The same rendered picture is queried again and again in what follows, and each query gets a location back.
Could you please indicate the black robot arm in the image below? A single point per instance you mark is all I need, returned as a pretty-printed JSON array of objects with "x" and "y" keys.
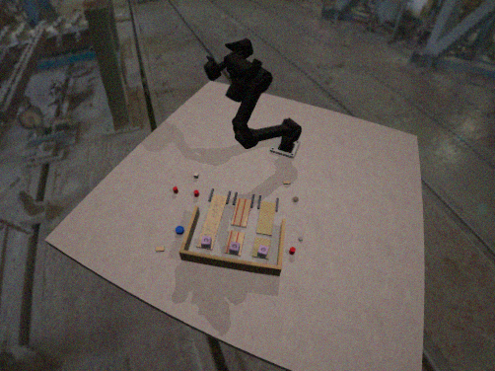
[{"x": 251, "y": 82}]

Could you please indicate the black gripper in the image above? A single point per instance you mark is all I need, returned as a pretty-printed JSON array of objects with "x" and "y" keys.
[{"x": 241, "y": 49}]

